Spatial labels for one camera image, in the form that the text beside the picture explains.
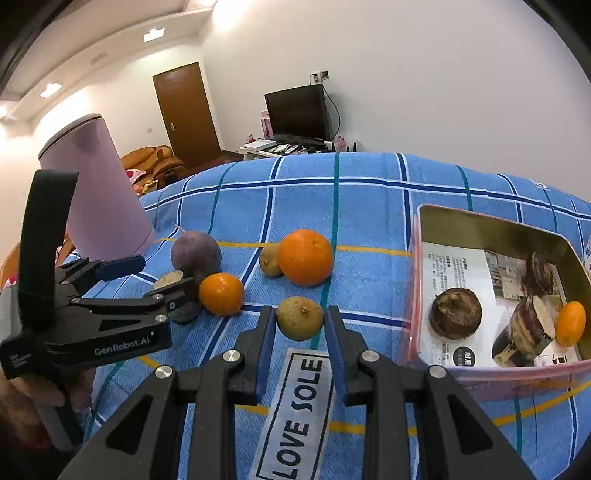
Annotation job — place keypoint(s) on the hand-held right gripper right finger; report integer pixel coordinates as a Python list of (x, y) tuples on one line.
[(336, 350)]

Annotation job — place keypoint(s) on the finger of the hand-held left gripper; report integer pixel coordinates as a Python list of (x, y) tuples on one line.
[(122, 267), (138, 304)]

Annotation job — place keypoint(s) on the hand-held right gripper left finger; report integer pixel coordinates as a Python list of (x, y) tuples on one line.
[(265, 350)]

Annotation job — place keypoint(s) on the short cut taro piece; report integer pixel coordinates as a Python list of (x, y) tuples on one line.
[(167, 280)]

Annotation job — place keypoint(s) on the small yellow-brown fruit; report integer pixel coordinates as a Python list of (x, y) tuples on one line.
[(300, 318), (270, 261)]

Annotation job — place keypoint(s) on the round mandarin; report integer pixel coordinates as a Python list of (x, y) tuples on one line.
[(221, 294)]

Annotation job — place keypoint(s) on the purple radish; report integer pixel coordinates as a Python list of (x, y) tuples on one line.
[(196, 254)]

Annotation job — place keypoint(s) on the large orange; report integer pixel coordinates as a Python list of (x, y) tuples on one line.
[(305, 257)]

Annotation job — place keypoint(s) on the pink tin box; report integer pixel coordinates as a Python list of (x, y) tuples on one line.
[(461, 226)]

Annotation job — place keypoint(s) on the tall striped taro piece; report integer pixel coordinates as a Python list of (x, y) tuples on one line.
[(521, 332)]

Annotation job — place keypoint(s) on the small oval kumquat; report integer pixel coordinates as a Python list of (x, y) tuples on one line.
[(571, 323)]

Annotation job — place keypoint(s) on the person's left hand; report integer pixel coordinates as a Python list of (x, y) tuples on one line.
[(27, 415)]

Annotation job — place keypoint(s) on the pink tall cylinder container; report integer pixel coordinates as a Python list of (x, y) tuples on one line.
[(101, 194)]

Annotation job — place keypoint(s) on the pink flowered cushion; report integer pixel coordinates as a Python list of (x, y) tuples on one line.
[(136, 177)]

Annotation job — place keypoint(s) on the orange leather armchair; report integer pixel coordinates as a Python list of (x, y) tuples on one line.
[(171, 161)]

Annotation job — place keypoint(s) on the printed paper sheet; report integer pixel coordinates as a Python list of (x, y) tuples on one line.
[(457, 272)]

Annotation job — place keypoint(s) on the brown wooden door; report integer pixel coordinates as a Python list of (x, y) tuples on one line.
[(187, 115)]

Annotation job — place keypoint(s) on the white television stand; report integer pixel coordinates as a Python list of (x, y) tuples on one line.
[(258, 152)]

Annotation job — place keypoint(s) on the flat white box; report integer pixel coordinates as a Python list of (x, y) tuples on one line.
[(257, 144)]

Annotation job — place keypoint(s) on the square ceiling light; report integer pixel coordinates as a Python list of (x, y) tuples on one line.
[(153, 35), (51, 90)]

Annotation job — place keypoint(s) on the pink carton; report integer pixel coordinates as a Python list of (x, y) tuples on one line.
[(267, 124)]

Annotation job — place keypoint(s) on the ceiling air vent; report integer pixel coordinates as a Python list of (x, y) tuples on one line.
[(99, 57)]

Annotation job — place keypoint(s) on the black television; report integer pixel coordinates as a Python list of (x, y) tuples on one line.
[(298, 113)]

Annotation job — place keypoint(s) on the wall power outlet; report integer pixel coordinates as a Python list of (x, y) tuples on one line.
[(319, 76)]

